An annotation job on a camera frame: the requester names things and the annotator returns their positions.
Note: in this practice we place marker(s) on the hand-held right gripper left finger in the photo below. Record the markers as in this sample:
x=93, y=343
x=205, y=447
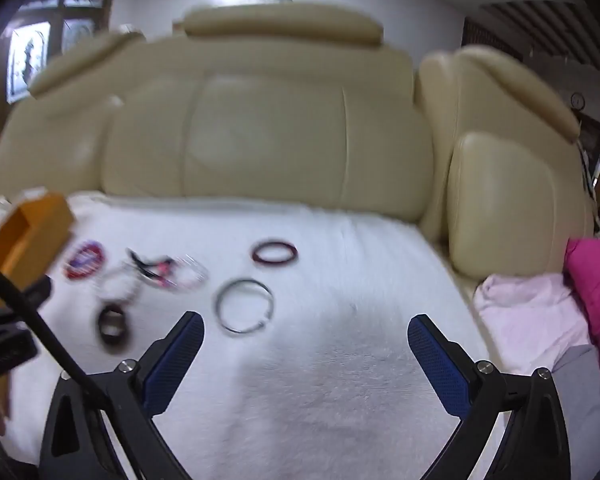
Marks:
x=177, y=360

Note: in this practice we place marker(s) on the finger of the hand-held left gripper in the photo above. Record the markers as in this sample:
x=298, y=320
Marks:
x=37, y=291

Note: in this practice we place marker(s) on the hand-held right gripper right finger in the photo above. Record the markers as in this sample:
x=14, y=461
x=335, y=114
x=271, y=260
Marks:
x=437, y=365

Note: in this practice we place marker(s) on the orange cardboard box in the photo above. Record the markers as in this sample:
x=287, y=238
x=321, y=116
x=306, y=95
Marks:
x=40, y=230

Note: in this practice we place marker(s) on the thin silver bangle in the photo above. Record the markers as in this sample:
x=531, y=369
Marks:
x=218, y=307

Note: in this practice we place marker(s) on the dark brown wide bangle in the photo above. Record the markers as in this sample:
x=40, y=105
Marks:
x=102, y=330

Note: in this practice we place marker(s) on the dark red-brown bangle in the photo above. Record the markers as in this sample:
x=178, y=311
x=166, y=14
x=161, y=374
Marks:
x=275, y=262

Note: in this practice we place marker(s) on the white box lid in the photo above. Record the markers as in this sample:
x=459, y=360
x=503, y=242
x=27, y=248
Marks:
x=32, y=192

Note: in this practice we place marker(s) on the light pink cloth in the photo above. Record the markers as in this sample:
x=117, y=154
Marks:
x=525, y=310

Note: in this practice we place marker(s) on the white fluffy towel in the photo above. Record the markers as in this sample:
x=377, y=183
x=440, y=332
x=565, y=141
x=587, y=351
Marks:
x=305, y=385

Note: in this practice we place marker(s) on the grey cloth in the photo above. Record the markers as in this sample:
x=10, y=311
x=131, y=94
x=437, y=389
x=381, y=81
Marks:
x=590, y=410

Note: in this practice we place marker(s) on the magenta pillow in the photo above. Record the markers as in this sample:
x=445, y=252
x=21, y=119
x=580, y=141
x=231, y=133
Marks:
x=597, y=285

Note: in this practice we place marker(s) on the cream leather sofa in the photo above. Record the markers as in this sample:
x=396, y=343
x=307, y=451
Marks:
x=280, y=135

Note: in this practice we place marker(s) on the stained glass wooden door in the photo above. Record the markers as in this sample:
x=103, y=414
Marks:
x=55, y=35

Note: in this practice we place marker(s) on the round wall clock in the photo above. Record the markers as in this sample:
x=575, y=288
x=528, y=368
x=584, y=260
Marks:
x=576, y=101

